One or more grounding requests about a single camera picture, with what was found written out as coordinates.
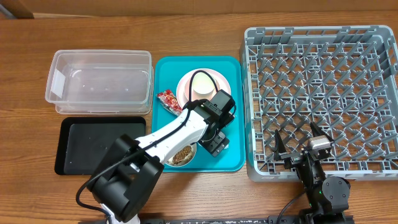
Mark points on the white cup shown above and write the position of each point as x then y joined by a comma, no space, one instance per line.
202,84

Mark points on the brown food scrap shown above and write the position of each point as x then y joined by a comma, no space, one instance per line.
182,155

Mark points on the white pink plate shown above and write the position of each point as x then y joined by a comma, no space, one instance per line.
182,92

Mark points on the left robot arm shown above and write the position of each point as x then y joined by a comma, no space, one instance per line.
127,174

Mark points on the grey bowl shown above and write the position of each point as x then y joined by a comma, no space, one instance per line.
187,161

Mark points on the cardboard backdrop wall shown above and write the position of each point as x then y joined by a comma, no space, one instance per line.
103,8

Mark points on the black plastic tray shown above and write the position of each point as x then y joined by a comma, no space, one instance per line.
84,141

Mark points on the teal serving tray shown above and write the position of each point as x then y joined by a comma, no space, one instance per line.
168,72

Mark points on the clear plastic storage bin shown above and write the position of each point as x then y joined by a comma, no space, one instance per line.
101,82

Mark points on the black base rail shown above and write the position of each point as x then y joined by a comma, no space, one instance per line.
289,219

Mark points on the red snack wrapper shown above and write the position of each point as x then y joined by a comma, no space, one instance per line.
169,101

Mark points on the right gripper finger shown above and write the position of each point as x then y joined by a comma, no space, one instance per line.
317,131
279,145

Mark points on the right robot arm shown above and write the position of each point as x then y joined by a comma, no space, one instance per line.
327,196

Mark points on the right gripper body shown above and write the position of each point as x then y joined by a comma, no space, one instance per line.
291,158

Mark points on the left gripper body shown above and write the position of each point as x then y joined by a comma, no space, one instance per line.
215,142

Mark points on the grey dishwasher rack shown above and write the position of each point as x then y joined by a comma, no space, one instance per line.
343,78

